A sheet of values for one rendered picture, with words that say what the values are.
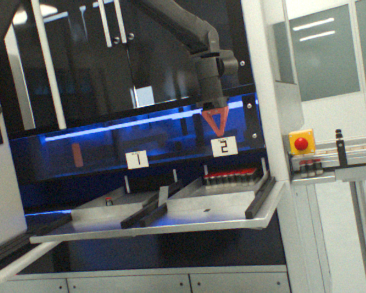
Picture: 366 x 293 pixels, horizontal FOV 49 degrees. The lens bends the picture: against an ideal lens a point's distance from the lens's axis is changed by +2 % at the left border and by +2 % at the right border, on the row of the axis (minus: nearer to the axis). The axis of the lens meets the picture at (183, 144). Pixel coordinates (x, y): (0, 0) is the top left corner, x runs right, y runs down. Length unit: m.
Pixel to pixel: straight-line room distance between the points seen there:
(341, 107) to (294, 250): 4.61
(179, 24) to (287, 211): 0.71
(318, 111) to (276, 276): 4.61
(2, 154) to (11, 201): 0.19
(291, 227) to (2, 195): 1.06
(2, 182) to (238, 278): 0.95
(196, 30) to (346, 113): 4.99
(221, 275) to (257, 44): 0.80
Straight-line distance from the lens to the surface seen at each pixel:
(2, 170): 1.68
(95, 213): 1.29
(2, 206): 1.66
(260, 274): 1.44
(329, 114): 5.89
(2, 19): 0.76
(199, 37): 1.01
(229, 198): 1.09
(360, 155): 1.41
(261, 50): 1.31
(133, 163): 1.48
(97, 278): 1.71
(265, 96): 1.30
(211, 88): 1.02
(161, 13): 0.96
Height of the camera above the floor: 1.14
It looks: 4 degrees down
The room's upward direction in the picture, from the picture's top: 11 degrees counter-clockwise
